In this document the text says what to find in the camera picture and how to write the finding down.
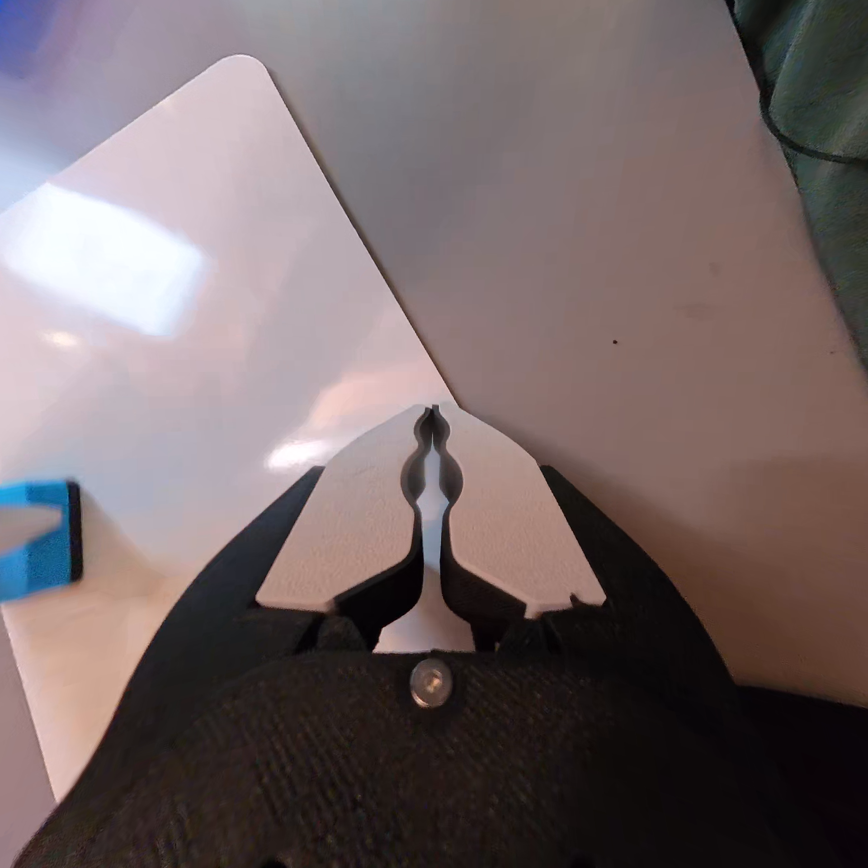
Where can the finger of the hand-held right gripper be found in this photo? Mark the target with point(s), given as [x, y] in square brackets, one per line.
[27, 525]

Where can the white whiteboard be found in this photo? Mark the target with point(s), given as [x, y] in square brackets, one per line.
[203, 407]

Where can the blue whiteboard eraser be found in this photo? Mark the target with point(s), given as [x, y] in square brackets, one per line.
[47, 569]

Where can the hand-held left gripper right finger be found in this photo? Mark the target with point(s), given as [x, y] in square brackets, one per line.
[522, 536]

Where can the person's green sweatshirt torso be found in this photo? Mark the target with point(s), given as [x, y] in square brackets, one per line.
[827, 102]

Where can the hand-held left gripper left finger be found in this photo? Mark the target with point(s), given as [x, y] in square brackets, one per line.
[339, 529]

